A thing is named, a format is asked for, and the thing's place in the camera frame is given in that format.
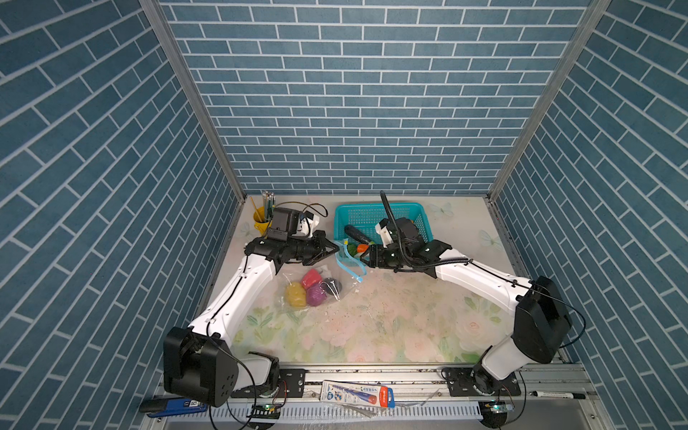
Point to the red toy pepper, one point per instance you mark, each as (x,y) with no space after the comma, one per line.
(311,279)

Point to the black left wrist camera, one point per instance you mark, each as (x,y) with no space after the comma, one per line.
(287,223)

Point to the teal plastic basket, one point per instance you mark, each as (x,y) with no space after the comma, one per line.
(365,218)

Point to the blue box cutter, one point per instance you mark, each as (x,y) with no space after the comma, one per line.
(170,407)

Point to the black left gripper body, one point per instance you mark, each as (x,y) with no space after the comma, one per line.
(306,249)

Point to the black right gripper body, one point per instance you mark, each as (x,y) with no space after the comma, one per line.
(389,257)

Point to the clear zip top bag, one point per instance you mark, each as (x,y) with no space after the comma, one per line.
(348,270)

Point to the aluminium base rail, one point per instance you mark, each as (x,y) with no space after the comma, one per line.
(427,397)

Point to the dark toy avocado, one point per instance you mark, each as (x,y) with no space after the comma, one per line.
(332,287)

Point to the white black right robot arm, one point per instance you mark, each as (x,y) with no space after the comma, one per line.
(541,320)

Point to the black marker on rail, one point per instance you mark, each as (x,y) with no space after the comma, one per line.
(559,395)

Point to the yellow metal pen bucket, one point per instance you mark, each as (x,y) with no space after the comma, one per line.
(263,214)

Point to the black toy eggplant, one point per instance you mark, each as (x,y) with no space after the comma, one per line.
(356,234)

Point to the yellow toy potato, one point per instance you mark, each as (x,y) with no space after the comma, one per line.
(295,295)

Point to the purple toy onion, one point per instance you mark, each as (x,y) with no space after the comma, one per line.
(316,295)

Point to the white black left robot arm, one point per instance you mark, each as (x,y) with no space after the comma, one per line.
(198,362)

